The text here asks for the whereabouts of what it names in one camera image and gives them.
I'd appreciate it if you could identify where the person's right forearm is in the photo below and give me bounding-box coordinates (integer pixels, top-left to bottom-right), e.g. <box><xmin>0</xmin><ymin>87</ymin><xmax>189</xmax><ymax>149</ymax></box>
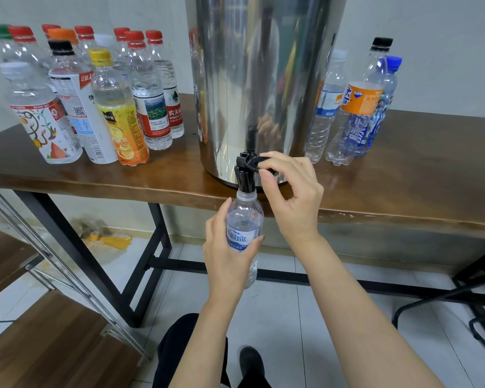
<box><xmin>295</xmin><ymin>234</ymin><xmax>446</xmax><ymax>388</ymax></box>

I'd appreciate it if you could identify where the black metal table frame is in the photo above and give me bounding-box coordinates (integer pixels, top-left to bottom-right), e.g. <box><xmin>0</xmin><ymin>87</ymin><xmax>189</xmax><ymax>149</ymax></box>
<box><xmin>16</xmin><ymin>190</ymin><xmax>485</xmax><ymax>328</ymax></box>

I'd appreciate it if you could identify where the orange label black cap bottle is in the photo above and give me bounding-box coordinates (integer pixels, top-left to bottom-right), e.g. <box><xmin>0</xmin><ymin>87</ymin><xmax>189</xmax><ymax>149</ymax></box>
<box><xmin>325</xmin><ymin>37</ymin><xmax>394</xmax><ymax>167</ymax></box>

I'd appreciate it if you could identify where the orange cap clear plastic bottle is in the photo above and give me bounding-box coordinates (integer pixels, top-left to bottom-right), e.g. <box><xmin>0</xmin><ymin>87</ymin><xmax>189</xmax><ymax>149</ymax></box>
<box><xmin>47</xmin><ymin>28</ymin><xmax>79</xmax><ymax>44</ymax></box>

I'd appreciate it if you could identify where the wooden metal shelf rack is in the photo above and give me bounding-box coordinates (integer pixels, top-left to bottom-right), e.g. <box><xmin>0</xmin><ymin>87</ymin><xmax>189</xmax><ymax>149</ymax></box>
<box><xmin>0</xmin><ymin>180</ymin><xmax>150</xmax><ymax>388</ymax></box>

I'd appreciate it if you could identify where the blue cap plastic bottle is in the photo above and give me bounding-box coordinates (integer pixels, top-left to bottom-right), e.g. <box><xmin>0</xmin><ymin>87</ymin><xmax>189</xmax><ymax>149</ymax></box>
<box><xmin>356</xmin><ymin>56</ymin><xmax>404</xmax><ymax>154</ymax></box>

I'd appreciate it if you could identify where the green label plastic water bottle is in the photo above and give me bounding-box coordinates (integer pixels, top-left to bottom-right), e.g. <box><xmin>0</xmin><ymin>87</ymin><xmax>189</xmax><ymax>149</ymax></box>
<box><xmin>0</xmin><ymin>24</ymin><xmax>21</xmax><ymax>63</ymax></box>

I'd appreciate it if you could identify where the person's left hand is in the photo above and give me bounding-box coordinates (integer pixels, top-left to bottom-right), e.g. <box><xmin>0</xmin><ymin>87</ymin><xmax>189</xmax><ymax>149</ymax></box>
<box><xmin>204</xmin><ymin>198</ymin><xmax>265</xmax><ymax>308</ymax></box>

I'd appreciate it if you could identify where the wooden stool with black frame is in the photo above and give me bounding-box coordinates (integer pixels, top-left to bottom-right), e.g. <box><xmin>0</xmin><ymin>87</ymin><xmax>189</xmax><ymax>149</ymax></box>
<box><xmin>392</xmin><ymin>246</ymin><xmax>485</xmax><ymax>369</ymax></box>

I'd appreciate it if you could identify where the person's right hand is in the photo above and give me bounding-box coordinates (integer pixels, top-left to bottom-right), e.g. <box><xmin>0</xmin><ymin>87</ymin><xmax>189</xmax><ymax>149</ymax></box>
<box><xmin>257</xmin><ymin>151</ymin><xmax>326</xmax><ymax>247</ymax></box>

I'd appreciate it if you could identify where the person's black trouser leg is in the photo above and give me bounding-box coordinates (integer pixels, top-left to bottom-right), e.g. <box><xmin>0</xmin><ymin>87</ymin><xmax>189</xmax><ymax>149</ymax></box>
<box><xmin>152</xmin><ymin>313</ymin><xmax>231</xmax><ymax>388</ymax></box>

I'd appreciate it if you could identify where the white-cap blue-label bottle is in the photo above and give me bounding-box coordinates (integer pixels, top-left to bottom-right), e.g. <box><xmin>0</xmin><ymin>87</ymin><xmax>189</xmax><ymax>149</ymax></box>
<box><xmin>94</xmin><ymin>33</ymin><xmax>130</xmax><ymax>81</ymax></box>

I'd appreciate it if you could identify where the white patterned label plastic bottle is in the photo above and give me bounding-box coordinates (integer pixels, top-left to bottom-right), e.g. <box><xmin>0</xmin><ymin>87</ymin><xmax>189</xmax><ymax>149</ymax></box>
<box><xmin>0</xmin><ymin>62</ymin><xmax>84</xmax><ymax>165</ymax></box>

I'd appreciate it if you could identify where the stainless steel water dispenser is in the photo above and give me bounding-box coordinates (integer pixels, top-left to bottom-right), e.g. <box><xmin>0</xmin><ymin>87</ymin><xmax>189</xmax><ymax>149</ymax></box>
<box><xmin>184</xmin><ymin>0</ymin><xmax>349</xmax><ymax>189</ymax></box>

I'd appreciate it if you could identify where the person's left forearm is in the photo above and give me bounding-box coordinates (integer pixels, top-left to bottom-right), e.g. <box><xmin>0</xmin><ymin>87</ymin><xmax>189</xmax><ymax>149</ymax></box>
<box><xmin>170</xmin><ymin>296</ymin><xmax>245</xmax><ymax>388</ymax></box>

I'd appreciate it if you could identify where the yellow label plastic bottle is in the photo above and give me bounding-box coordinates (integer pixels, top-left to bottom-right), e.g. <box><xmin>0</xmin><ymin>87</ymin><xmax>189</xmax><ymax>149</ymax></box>
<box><xmin>89</xmin><ymin>49</ymin><xmax>150</xmax><ymax>167</ymax></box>

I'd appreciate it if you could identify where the slim blue label plastic bottle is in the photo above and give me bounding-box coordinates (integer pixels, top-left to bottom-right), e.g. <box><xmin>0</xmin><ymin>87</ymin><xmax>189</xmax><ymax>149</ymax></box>
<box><xmin>304</xmin><ymin>49</ymin><xmax>349</xmax><ymax>164</ymax></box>

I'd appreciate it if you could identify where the yellow debris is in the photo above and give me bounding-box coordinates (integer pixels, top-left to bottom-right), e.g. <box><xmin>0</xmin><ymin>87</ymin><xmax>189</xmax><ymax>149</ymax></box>
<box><xmin>81</xmin><ymin>230</ymin><xmax>133</xmax><ymax>250</ymax></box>

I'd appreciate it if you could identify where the white cap blue label bottle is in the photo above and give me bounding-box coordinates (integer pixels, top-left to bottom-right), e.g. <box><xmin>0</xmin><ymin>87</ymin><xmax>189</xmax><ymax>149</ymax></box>
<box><xmin>226</xmin><ymin>190</ymin><xmax>265</xmax><ymax>288</ymax></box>

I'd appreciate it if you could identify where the person's black shoe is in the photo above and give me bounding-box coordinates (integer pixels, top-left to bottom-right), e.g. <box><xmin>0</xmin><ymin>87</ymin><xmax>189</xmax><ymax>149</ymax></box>
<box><xmin>238</xmin><ymin>345</ymin><xmax>272</xmax><ymax>388</ymax></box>

